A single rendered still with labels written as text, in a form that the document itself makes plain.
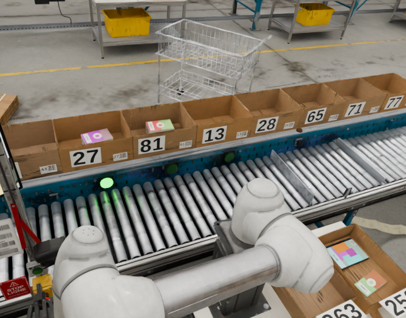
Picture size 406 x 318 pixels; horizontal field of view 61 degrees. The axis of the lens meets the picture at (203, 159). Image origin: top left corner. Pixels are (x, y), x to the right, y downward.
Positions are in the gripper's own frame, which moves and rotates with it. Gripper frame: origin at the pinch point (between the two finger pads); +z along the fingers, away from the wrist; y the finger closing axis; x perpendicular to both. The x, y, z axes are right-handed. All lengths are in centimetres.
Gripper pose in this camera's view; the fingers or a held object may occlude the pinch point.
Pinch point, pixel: (40, 293)
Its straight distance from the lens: 150.9
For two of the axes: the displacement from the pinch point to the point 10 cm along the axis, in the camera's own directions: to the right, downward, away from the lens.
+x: -0.9, 7.7, 6.3
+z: -3.9, -6.1, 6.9
